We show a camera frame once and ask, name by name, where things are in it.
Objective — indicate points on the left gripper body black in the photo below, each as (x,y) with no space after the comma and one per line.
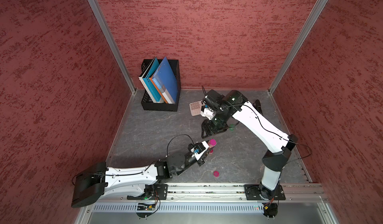
(200,162)

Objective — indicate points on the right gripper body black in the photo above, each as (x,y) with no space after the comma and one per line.
(218,123)

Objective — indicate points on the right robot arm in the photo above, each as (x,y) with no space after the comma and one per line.
(218,109)

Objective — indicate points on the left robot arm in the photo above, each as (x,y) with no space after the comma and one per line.
(142,183)

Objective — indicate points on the pink calculator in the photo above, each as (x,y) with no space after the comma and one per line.
(195,108)

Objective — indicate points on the black stapler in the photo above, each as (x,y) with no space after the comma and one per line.
(257,106)

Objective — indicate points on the blue book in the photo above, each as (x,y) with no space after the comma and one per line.
(165,82)

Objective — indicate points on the black mesh file holder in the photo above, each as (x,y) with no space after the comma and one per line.
(147,103)

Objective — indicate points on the orange spine book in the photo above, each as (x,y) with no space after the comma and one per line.
(157,92)

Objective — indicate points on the teal book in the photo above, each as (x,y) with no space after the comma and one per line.
(148,69)

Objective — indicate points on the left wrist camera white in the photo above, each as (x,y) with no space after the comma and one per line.
(199,150)

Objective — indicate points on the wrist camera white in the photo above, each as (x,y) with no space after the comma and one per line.
(207,112)
(199,150)

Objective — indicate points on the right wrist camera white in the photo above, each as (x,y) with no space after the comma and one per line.
(207,112)

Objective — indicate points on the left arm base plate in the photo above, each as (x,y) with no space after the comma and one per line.
(152,192)

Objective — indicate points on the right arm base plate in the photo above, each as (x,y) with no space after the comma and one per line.
(261,193)

